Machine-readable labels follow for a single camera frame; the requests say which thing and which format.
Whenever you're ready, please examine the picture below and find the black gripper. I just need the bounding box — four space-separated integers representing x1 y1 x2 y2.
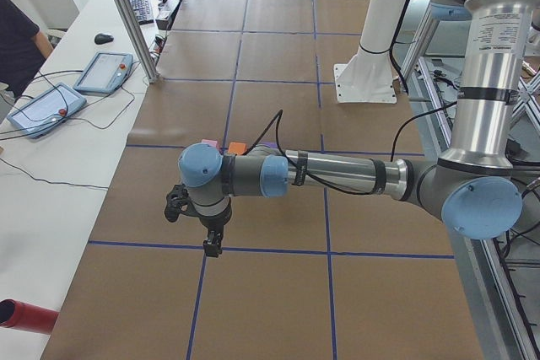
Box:
199 203 232 257

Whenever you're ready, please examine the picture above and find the orange foam block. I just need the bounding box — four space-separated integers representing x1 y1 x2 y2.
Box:
228 142 247 155

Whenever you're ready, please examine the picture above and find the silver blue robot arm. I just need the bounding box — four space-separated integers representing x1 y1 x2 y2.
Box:
165 0 539 257

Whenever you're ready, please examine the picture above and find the pink foam block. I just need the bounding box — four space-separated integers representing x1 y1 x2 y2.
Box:
201 139 219 149

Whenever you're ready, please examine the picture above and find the purple foam block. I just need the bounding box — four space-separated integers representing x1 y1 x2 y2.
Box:
262 142 278 149

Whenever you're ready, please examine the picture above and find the far teach pendant tablet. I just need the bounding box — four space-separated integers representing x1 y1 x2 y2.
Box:
73 52 133 94

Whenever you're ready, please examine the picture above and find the teach pendant tablet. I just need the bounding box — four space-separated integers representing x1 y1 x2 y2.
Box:
73 52 133 94
7 83 87 138

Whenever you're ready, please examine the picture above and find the red cylinder tube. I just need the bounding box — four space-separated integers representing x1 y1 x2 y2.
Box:
1 298 59 335

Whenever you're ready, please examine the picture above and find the near teach pendant tablet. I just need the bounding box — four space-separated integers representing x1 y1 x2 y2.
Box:
7 83 87 138

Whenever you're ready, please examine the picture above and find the black computer mouse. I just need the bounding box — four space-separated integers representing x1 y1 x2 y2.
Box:
94 33 114 45

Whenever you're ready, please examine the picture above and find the black keyboard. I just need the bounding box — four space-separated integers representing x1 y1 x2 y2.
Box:
128 0 154 24

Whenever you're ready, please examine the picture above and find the person in dark shirt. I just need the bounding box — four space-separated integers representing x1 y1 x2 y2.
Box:
1 0 53 99

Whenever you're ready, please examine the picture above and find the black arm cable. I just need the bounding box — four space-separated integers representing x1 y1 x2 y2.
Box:
246 109 459 196

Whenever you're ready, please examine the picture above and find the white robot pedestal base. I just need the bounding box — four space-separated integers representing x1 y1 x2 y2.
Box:
334 0 407 104

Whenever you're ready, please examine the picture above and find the aluminium frame rail right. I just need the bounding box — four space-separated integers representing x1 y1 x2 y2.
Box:
480 240 539 359

